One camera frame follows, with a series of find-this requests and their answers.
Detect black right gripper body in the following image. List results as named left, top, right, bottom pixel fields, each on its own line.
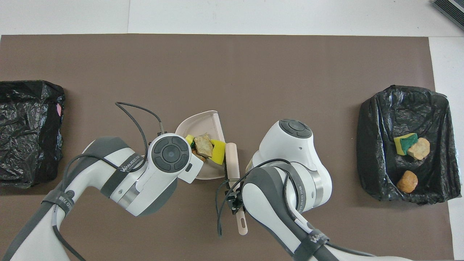
left=224, top=185, right=244, bottom=215

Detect beige hand brush black bristles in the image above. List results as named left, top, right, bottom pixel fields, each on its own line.
left=225, top=142, right=248, bottom=236

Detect notched yellow sponge piece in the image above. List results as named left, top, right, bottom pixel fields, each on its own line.
left=210, top=140, right=227, bottom=165

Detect beige plastic dustpan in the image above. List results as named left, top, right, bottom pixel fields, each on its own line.
left=175, top=110, right=229, bottom=180

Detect brown oval foam chunk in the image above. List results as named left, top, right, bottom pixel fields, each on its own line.
left=396, top=170, right=418, bottom=194

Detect curved yellow green sponge wedge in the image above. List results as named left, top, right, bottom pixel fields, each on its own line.
left=394, top=133, right=418, bottom=156

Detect pale beige foam chunk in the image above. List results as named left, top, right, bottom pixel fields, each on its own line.
left=407, top=137, right=431, bottom=161

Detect black bagged bin pink spot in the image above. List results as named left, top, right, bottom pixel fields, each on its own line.
left=0, top=80, right=66, bottom=189

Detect brown table mat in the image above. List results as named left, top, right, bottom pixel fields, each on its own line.
left=0, top=34, right=455, bottom=261

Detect grey ribbed device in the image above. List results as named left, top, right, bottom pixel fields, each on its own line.
left=432, top=0, right=464, bottom=31

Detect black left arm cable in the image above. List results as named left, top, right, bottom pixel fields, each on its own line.
left=51, top=102, right=166, bottom=261

